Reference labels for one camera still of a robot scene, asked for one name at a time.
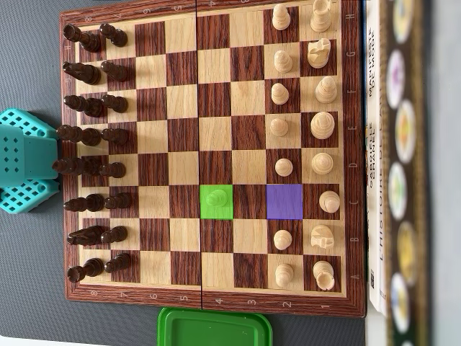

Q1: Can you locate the light wooden pawn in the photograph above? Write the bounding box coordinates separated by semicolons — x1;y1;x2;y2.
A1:
272;4;292;32
275;262;295;288
274;49;295;74
269;117;290;138
273;229;293;252
270;82;290;106
274;157;295;177
206;190;228;209

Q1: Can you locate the teal perforated robot base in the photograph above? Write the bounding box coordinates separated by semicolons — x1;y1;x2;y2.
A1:
0;107;61;216

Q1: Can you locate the wooden folding chessboard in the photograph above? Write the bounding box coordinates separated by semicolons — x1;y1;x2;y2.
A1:
58;0;368;319

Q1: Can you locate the light wooden queen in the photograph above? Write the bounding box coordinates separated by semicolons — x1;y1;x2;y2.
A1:
311;152;334;176

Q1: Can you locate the light wooden bishop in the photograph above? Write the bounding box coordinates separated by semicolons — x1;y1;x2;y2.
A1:
315;76;339;105
318;190;341;213

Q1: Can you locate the light wooden king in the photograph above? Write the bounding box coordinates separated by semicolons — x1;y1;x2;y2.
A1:
310;111;336;141

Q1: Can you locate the light wooden knight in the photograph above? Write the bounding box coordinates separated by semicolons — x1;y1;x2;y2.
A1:
308;37;331;68
310;224;336;249

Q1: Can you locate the dark wooden pawn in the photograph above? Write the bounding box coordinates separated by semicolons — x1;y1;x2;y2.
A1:
102;93;130;113
99;23;129;48
104;192;133;210
100;60;129;83
102;128;130;146
99;161;127;179
104;252;132;274
100;226;129;244

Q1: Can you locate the light wooden rook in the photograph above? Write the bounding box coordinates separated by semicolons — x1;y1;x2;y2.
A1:
310;0;333;33
312;259;336;292

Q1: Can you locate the dark wooden queen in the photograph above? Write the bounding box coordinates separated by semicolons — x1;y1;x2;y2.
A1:
51;156;104;178

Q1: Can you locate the dark wooden bishop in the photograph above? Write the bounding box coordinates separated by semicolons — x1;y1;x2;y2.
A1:
63;193;105;214
63;94;105;119

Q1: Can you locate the dark wooden king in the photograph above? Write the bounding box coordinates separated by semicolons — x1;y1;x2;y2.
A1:
56;124;103;148

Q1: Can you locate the dark wooden knight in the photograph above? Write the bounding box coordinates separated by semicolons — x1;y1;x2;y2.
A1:
67;225;107;248
63;61;103;87

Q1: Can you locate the green plastic container lid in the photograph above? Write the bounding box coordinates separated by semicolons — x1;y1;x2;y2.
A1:
157;306;274;346

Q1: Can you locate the dark wooden rook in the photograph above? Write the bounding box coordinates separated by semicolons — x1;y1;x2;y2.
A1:
63;23;103;53
67;257;104;284

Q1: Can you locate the white book with QR code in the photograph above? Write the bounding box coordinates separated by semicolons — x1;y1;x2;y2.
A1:
365;0;382;311

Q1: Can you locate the white art history book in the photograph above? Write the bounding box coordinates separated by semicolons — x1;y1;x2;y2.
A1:
377;100;390;319

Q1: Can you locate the grey Obama book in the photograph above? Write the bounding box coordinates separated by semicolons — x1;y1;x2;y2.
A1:
428;0;461;346

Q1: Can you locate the dark grey table mat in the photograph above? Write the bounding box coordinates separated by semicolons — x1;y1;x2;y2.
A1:
0;0;368;346

